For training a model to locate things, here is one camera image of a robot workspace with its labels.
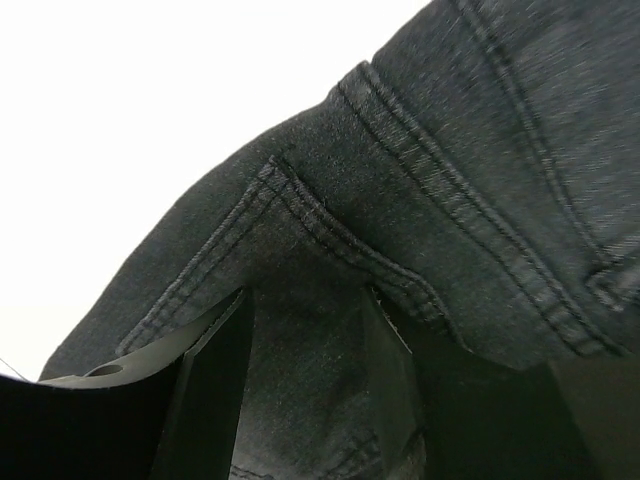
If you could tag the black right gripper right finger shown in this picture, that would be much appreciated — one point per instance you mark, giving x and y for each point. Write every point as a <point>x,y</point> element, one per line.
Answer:
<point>399,418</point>

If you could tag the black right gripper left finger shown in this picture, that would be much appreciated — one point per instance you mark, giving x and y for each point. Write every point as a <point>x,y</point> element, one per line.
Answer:
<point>168,410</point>

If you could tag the black trousers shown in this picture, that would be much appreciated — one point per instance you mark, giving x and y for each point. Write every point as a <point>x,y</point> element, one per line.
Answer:
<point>482,170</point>

